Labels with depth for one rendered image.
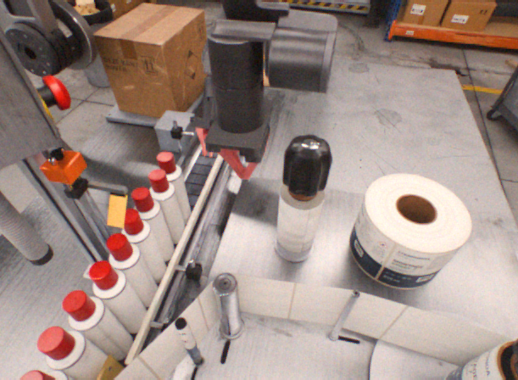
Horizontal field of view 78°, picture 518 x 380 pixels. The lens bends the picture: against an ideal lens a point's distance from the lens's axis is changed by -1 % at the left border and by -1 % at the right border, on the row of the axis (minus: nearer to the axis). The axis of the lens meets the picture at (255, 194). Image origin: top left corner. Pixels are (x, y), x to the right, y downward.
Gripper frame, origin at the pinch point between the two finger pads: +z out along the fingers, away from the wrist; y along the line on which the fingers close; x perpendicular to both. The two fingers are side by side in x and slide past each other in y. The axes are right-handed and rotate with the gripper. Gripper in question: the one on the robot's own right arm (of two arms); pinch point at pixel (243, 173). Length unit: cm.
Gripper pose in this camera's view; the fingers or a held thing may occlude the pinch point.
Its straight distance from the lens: 46.1
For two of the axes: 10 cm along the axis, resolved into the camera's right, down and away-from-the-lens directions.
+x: -9.8, -1.3, 1.4
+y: 1.9, -7.3, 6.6
